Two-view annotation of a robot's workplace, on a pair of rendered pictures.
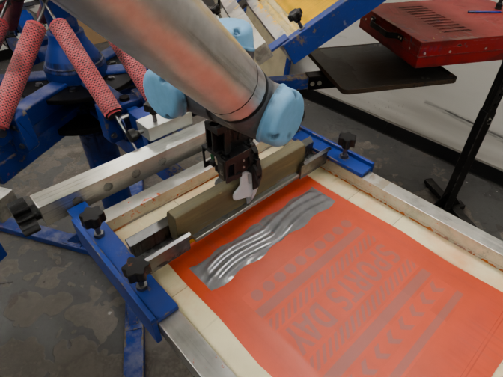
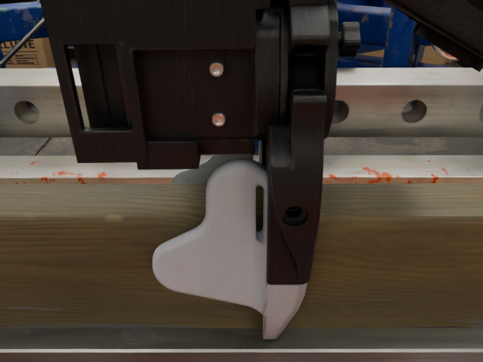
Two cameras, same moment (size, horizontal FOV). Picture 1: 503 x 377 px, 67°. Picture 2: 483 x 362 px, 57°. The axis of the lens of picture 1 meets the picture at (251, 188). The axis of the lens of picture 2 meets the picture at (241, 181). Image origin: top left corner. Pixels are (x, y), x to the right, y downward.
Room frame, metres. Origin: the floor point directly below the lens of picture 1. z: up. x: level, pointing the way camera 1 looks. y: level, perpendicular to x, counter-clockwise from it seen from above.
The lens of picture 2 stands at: (0.48, -0.08, 1.16)
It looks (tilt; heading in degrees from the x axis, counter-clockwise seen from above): 31 degrees down; 43
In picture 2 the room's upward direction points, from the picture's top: straight up
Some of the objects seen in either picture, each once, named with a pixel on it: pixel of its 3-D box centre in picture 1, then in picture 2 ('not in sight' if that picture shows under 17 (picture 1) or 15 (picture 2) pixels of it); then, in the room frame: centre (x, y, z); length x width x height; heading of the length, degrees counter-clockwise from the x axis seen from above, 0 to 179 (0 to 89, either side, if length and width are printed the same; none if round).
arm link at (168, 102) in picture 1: (194, 85); not in sight; (0.51, 0.08, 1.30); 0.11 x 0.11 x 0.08; 52
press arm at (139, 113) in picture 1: (156, 128); not in sight; (0.86, 0.25, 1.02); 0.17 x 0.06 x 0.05; 43
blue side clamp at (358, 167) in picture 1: (316, 152); not in sight; (0.81, -0.17, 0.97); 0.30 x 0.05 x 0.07; 43
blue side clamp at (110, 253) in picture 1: (123, 268); not in sight; (0.44, 0.24, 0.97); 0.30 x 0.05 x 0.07; 43
